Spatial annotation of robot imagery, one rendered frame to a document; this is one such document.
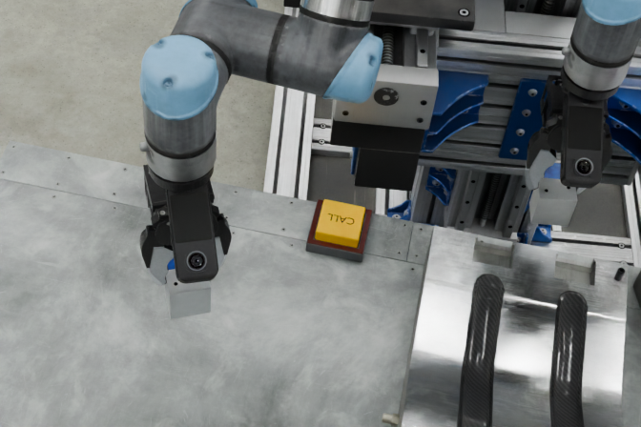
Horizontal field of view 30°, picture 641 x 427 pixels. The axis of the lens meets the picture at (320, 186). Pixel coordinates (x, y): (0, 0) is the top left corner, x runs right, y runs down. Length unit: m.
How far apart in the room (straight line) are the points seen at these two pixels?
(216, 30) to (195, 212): 0.20
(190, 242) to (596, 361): 0.55
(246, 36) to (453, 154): 0.73
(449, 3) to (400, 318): 0.44
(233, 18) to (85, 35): 1.85
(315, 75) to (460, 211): 1.01
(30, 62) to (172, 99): 1.88
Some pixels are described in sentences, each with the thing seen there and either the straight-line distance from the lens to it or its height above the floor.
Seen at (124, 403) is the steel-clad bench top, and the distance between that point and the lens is 1.54.
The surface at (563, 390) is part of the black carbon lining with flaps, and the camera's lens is 1.51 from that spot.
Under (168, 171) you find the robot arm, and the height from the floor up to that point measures 1.17.
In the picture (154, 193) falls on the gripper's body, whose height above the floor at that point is 1.09.
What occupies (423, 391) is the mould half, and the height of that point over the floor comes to 0.91.
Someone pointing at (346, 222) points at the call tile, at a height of 0.84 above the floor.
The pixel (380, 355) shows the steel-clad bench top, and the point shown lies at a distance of 1.58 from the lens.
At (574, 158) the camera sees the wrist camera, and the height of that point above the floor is 1.09.
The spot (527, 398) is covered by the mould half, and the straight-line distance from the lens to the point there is 1.47.
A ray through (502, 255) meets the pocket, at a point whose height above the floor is 0.86.
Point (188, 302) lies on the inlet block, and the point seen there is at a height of 0.93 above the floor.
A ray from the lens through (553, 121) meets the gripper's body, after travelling 1.49.
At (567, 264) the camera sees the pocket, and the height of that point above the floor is 0.87.
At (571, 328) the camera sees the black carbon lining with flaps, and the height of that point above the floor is 0.88.
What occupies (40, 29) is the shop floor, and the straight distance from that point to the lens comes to 3.12.
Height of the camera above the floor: 2.15
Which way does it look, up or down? 51 degrees down
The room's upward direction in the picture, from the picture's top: 7 degrees clockwise
